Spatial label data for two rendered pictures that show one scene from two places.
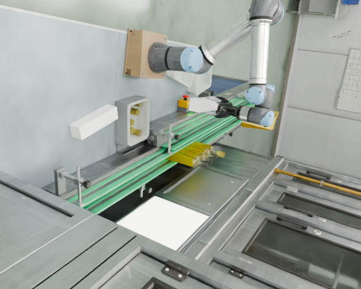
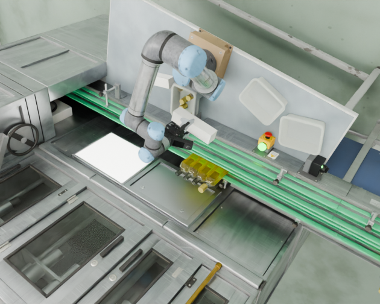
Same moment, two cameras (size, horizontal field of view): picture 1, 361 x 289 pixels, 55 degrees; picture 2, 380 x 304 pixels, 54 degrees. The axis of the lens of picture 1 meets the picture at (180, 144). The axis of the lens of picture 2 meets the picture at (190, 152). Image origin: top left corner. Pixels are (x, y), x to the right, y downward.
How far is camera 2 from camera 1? 257 cm
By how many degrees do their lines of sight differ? 78
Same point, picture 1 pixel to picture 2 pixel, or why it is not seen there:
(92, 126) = not seen: hidden behind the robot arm
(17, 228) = (47, 72)
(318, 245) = (77, 257)
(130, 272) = (3, 96)
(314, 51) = not seen: outside the picture
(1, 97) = (111, 31)
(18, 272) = (15, 73)
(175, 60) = not seen: hidden behind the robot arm
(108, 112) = (160, 78)
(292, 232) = (99, 243)
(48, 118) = (133, 57)
